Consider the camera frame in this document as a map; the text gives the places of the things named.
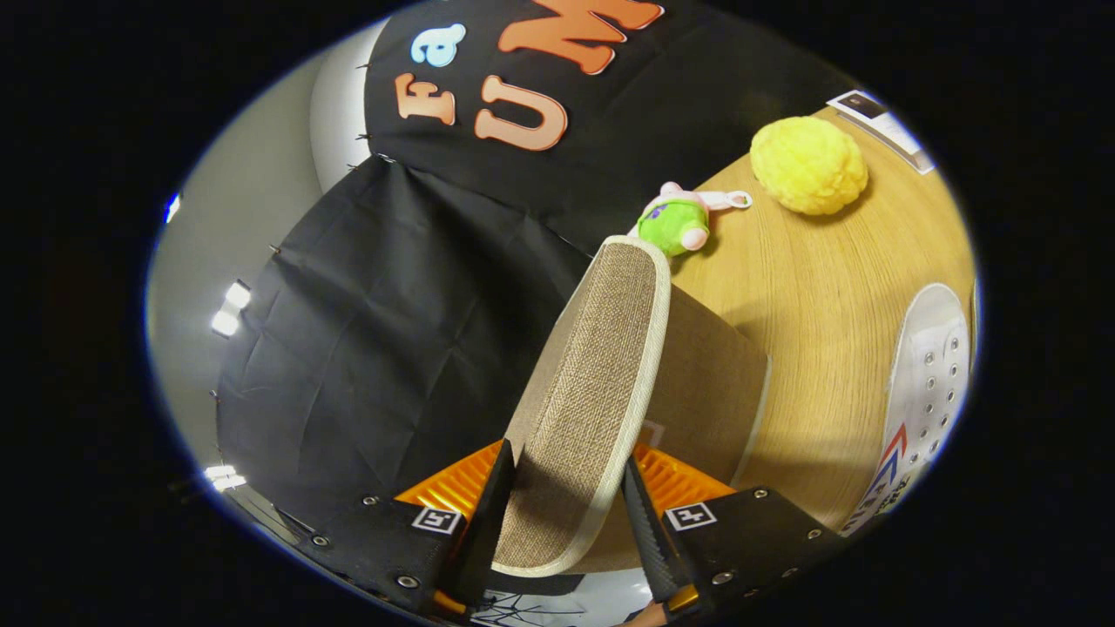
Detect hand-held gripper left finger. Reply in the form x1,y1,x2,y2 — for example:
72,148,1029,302
296,438,517,624

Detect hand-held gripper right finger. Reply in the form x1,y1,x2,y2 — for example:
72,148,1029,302
620,442,848,624

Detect beige linen storage box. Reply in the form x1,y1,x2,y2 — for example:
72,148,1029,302
492,235,772,577

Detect white canvas shoe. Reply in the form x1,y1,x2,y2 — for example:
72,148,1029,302
841,283,976,538

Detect white patterned sheet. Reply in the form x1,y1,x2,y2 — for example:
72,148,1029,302
475,570,654,627

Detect black backdrop cloth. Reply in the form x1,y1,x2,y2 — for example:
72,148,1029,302
213,0,863,558

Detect pink and green plush toy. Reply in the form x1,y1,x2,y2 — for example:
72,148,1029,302
629,181,753,258

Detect yellow round sponge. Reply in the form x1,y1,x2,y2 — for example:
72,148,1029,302
750,116,869,216

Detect white book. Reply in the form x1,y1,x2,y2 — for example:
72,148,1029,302
826,89,937,175

